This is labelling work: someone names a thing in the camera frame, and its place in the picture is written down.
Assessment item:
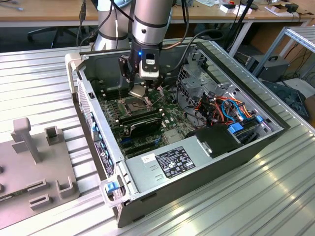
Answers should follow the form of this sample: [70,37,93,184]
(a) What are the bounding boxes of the grey parts rack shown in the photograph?
[0,117,81,230]

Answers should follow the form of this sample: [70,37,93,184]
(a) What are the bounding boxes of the brown cardboard box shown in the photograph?
[304,95,315,121]

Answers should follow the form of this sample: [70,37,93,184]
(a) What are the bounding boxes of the black tripod pole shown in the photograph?
[235,0,254,23]

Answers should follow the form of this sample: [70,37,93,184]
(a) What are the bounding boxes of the black expansion card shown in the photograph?
[128,117,163,139]

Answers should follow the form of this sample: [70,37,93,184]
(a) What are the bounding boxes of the grey power supply unit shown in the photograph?
[124,136,215,195]

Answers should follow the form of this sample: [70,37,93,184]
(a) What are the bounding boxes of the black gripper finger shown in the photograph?
[144,75,165,96]
[118,55,136,87]

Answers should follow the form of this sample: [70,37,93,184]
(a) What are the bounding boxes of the CPU socket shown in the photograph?
[117,97,151,116]

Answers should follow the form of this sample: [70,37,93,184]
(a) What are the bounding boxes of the black plastic air shroud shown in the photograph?
[184,124,244,158]

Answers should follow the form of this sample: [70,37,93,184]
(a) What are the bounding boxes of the small white box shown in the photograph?
[219,3,238,14]

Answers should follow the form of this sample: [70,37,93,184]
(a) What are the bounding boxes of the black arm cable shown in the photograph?
[159,29,224,72]

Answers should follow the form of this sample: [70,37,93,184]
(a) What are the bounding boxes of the silver drive cage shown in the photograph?
[176,62,238,120]

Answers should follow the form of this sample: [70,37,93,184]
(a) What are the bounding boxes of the black expansion slot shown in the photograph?
[124,145,160,158]
[120,140,158,151]

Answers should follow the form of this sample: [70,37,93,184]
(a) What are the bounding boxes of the aluminium profile frame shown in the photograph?
[252,26,315,79]

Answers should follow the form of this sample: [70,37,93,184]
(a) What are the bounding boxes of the silver chipset heatsink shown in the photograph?
[163,129,181,144]

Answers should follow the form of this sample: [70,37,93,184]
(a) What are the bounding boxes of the blue case latch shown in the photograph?
[104,181,119,193]

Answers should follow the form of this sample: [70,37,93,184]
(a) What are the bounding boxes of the blue flat wire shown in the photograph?
[220,98,245,121]

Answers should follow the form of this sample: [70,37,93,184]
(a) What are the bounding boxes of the orange wire bundle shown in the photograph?
[193,95,222,126]

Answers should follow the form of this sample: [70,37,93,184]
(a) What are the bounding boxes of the metal socket cover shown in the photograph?
[145,86,165,107]

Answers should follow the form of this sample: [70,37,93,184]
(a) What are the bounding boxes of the RAM slot white clips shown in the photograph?
[99,83,128,91]
[101,88,129,97]

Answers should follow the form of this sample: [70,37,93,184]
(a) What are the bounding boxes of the silver CPU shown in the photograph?
[127,85,146,100]

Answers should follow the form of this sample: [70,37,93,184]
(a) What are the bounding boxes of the black rating label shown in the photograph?
[155,145,197,179]

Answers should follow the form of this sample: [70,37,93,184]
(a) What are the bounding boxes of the black office chair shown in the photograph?
[26,26,86,49]

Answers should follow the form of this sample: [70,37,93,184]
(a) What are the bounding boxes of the open grey PC case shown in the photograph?
[64,42,291,229]

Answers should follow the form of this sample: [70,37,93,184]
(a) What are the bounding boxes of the black box with handle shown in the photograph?
[246,55,291,83]

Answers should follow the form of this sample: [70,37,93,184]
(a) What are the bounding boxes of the dark teal plastic housing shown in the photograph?
[260,80,310,121]

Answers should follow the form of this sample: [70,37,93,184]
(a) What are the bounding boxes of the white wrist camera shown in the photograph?
[139,48,160,81]

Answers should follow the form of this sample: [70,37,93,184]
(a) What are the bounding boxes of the wooden office desk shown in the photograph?
[172,0,313,57]
[0,0,99,28]

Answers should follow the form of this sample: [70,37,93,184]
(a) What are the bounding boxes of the black round wire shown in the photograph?
[175,82,206,123]

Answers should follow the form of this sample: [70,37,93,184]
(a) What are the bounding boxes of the open cardboard box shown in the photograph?
[264,3,300,17]

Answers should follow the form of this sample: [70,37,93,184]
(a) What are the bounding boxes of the green motherboard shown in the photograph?
[94,81,199,159]

